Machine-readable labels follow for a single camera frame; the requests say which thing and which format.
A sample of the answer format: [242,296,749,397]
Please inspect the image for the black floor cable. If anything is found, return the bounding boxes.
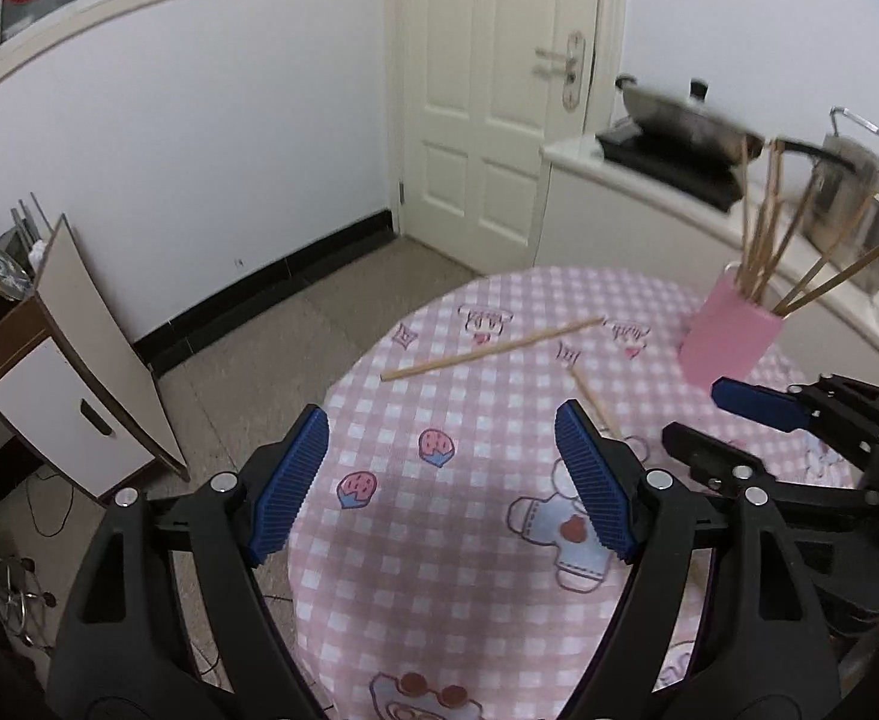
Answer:
[22,465,77,539]

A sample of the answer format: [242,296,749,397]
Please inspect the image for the metal wire stand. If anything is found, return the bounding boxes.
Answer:
[0,553,58,650]

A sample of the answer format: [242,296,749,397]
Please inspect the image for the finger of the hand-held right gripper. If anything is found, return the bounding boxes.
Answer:
[662,422,879,512]
[710,373,879,467]

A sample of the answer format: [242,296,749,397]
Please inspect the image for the wooden side cabinet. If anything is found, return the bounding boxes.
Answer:
[0,214,190,506]

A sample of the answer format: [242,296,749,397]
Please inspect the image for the metal door handle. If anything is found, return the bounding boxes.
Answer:
[535,30,589,110]

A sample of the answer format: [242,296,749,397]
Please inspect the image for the pink cup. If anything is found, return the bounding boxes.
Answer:
[679,262,785,388]

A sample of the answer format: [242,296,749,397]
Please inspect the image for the pink checked tablecloth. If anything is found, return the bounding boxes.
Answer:
[287,266,860,720]

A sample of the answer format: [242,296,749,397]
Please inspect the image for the black induction cooktop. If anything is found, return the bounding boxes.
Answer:
[596,120,745,213]

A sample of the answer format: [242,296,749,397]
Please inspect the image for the single wooden chopstick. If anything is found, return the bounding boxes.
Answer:
[380,316,606,382]
[568,366,625,440]

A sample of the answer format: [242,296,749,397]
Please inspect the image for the glass wok lid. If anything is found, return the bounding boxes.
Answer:
[623,78,767,142]

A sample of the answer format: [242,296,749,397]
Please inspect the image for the steel wok with black handle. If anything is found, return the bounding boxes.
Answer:
[615,75,862,167]

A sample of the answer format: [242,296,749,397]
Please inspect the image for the white kitchen cabinet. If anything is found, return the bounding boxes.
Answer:
[540,136,879,391]

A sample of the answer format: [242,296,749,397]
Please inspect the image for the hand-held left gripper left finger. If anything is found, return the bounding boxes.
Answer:
[45,403,331,720]

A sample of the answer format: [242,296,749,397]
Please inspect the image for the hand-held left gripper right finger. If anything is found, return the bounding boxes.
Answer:
[554,399,841,720]

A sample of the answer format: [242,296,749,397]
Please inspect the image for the gold rimmed round clock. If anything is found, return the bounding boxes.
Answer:
[0,244,36,303]

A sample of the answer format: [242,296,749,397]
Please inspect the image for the steel steamer pot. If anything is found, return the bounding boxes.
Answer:
[803,133,879,298]

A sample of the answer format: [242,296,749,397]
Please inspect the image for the white panel door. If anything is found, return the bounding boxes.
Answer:
[389,0,629,275]

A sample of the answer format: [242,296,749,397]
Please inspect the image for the metal rods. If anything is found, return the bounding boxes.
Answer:
[10,193,55,242]

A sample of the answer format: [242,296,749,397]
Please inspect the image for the bunch of wooden chopsticks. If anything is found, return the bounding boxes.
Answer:
[735,136,879,318]

